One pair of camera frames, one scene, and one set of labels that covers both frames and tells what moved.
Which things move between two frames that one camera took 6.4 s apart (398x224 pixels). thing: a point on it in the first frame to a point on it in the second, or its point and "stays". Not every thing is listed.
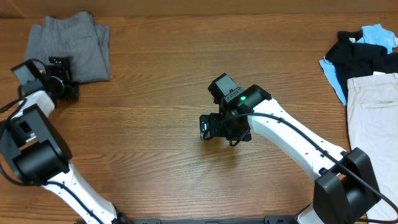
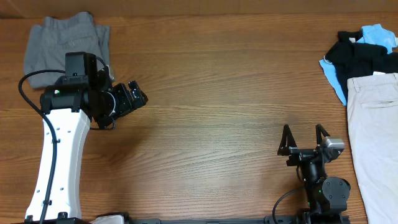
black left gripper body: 60,78 to 118,104
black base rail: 270,219 stays
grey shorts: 72,35 stays
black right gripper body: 234,130 to 300,155
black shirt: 354,60 stays
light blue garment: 372,34 stays
